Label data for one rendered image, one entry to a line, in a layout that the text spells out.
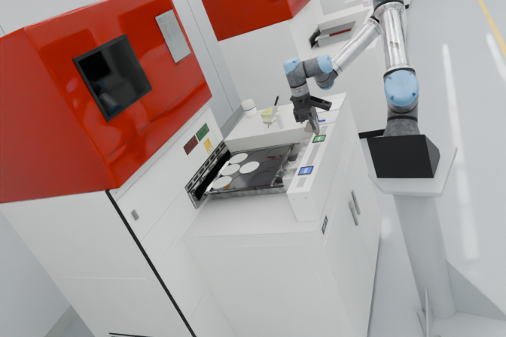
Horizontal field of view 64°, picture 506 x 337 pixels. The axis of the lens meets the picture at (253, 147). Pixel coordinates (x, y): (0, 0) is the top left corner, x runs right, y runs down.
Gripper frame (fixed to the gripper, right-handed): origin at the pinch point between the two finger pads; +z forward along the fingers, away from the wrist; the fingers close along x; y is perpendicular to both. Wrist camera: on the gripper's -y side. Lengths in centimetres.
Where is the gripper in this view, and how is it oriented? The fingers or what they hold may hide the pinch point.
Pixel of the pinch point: (318, 133)
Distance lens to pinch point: 183.7
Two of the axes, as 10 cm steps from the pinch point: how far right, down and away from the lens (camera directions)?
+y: -8.8, 1.4, 4.6
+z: 3.4, 8.5, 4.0
